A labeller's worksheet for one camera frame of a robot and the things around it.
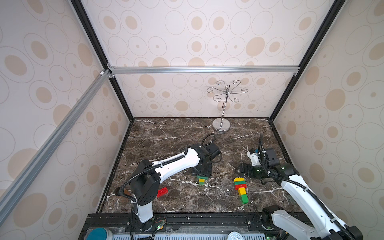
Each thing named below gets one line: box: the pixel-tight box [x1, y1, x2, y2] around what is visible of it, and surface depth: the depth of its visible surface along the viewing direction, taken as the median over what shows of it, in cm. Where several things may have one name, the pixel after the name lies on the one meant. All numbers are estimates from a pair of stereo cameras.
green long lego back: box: [234, 181, 247, 185], surface depth 87 cm
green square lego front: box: [241, 194, 249, 204], surface depth 81 cm
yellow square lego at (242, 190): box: [238, 187, 247, 195], surface depth 83 cm
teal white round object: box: [87, 227, 114, 240], surface depth 67 cm
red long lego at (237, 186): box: [234, 184, 247, 190], surface depth 85 cm
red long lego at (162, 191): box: [157, 187, 169, 198], surface depth 85 cm
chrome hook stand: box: [206, 79, 249, 133], surface depth 96 cm
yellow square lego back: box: [234, 177, 245, 182], surface depth 88 cm
